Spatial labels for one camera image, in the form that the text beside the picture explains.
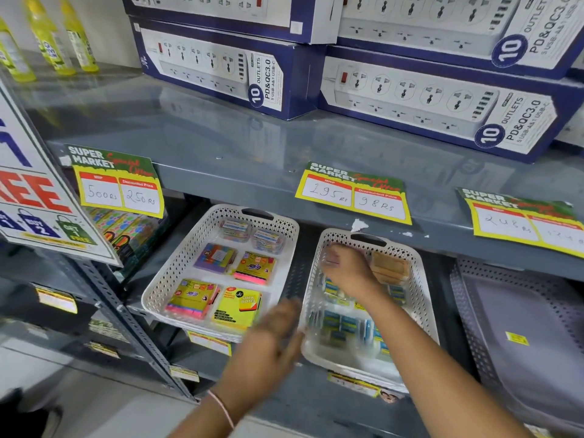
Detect person's right forearm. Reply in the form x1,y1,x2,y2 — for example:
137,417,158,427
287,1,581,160
360,289,535,438

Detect person's right hand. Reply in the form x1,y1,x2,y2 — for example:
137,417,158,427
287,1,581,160
321,244,385,307

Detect grey metal shelf rack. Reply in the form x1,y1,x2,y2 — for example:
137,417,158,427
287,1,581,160
0,50,584,438

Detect clear box of sticky flags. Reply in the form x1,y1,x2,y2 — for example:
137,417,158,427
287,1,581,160
251,227,286,255
218,218,253,243

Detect yellow shelf label with picture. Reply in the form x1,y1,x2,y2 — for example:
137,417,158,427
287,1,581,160
327,371,405,405

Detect person's left forearm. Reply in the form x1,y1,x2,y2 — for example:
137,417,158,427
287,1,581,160
168,391,256,438

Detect white perforated plastic basket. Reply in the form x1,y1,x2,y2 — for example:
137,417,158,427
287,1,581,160
299,228,440,394
141,203,301,344

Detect yellow red sticky notes pack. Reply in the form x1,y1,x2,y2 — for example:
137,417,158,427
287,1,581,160
210,286,263,332

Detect white promotional sign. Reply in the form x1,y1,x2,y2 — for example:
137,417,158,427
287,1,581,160
0,76,122,268

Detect brown packet stack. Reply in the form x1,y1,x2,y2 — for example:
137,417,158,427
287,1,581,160
369,251,412,286

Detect pile of blue staple boxes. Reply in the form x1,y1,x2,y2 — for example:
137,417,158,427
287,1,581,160
309,273,408,362

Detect yellow green price tag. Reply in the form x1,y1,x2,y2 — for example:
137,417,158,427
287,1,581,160
65,144,165,220
295,161,413,226
457,187,584,259

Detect yellow liquid bottle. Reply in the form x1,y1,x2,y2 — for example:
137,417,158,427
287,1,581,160
22,0,77,77
0,17,37,83
58,0,100,74

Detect grey perforated plastic basket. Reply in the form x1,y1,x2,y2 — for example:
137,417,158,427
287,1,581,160
449,257,584,436

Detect yellow pink sticky note pack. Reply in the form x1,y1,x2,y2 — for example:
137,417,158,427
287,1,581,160
233,251,277,286

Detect blue power strip box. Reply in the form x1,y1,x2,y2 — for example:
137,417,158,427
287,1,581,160
337,0,584,81
318,45,584,164
120,0,346,45
130,16,327,121

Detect large yellow pink sticky pack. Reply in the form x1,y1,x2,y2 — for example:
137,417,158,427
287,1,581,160
164,278,221,321

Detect pink thread bracelet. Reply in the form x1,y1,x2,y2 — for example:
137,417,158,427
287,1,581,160
207,389,236,429

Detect colourful patterned packages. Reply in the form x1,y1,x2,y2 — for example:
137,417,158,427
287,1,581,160
86,206,170,270

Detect purple sticky note pack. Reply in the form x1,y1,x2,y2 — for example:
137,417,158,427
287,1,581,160
193,242,238,274

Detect person's left hand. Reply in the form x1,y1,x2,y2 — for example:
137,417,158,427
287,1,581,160
212,298,305,422

